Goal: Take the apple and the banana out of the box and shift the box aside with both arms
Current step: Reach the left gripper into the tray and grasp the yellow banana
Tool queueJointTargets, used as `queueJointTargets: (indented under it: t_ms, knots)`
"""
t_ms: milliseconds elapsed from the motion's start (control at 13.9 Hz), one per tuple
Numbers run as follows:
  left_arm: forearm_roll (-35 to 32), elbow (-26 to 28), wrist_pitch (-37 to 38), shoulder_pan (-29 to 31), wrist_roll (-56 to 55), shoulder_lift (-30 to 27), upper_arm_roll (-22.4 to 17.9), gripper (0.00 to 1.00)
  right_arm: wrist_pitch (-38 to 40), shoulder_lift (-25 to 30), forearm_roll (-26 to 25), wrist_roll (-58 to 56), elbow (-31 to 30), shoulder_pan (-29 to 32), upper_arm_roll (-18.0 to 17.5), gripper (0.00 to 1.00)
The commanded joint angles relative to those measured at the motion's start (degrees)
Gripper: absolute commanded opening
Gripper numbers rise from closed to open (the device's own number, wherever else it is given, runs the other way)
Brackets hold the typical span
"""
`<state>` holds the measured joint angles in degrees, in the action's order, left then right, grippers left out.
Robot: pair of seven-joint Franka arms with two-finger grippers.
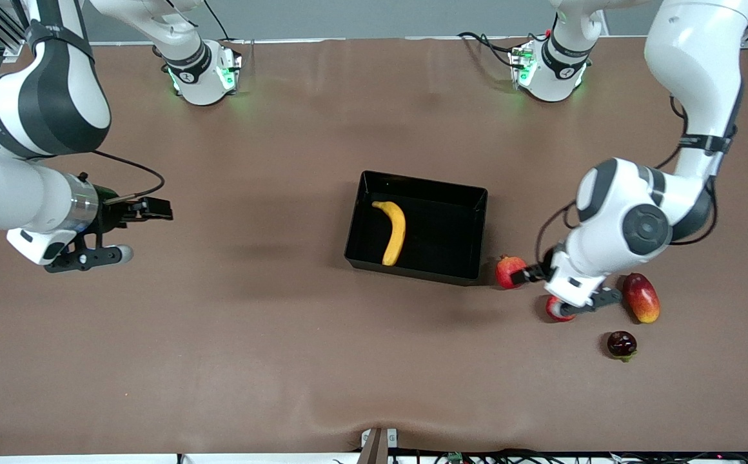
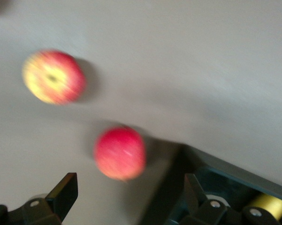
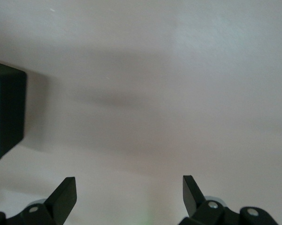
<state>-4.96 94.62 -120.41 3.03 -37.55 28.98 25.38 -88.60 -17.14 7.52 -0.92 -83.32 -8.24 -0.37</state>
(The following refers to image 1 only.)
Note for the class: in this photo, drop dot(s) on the black rectangular plastic box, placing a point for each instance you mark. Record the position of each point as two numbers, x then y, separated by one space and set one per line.
438 267

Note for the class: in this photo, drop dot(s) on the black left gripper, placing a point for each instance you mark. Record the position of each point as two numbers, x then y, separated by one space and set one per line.
537 270

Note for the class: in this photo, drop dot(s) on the red pomegranate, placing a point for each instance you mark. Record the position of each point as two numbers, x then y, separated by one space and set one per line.
505 267

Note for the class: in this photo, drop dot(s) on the red yellow mango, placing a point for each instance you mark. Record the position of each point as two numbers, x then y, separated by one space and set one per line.
643 299

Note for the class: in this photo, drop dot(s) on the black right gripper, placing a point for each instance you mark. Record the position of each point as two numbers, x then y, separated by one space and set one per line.
113 216

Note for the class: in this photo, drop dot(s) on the metal table edge bracket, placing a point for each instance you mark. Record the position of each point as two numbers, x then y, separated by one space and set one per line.
379 444

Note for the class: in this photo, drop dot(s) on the red yellow apple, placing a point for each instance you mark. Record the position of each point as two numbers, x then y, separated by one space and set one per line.
554 311

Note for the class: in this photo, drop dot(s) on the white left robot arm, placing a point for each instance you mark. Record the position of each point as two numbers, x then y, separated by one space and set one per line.
645 225

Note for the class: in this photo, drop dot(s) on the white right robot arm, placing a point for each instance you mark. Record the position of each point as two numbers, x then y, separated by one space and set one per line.
32 109

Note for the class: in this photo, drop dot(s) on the dark purple mangosteen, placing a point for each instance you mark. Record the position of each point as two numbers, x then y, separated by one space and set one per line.
621 344

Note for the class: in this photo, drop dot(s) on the yellow banana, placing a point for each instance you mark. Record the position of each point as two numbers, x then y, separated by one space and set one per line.
396 232

